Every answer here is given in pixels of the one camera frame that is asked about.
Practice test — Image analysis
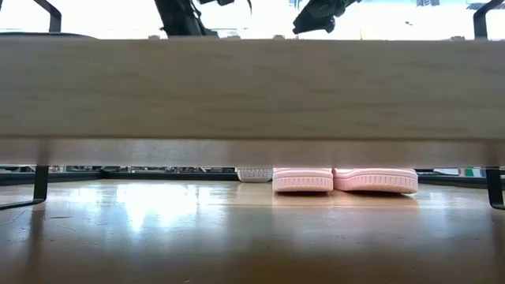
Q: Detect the pink rubber slide sandal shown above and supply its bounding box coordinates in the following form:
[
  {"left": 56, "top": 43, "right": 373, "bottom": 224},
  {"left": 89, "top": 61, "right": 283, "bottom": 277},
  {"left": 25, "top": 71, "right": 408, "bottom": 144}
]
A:
[
  {"left": 271, "top": 167, "right": 335, "bottom": 193},
  {"left": 333, "top": 167, "right": 420, "bottom": 195}
]

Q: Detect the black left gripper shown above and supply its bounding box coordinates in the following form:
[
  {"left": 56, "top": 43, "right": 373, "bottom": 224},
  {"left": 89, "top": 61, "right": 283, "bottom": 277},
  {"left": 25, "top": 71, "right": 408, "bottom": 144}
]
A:
[{"left": 153, "top": 0, "right": 220, "bottom": 39}]

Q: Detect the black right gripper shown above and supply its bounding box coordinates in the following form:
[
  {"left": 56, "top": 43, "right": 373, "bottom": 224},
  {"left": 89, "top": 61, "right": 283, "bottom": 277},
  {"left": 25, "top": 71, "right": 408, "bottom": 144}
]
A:
[{"left": 292, "top": 0, "right": 358, "bottom": 36}]

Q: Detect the white patterned plant pot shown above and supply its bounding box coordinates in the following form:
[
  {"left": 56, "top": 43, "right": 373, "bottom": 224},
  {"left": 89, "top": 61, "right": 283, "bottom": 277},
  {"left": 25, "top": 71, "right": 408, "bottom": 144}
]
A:
[{"left": 236, "top": 167, "right": 274, "bottom": 184}]

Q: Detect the wooden shelf with black legs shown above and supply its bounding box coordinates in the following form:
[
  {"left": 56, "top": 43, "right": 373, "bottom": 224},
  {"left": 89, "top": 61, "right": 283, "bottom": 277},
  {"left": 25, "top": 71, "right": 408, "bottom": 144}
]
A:
[{"left": 0, "top": 0, "right": 505, "bottom": 211}]

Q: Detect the black table frame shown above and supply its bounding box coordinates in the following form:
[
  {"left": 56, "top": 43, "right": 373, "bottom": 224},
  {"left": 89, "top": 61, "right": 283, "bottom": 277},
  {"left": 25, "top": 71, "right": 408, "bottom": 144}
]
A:
[{"left": 0, "top": 169, "right": 505, "bottom": 190}]

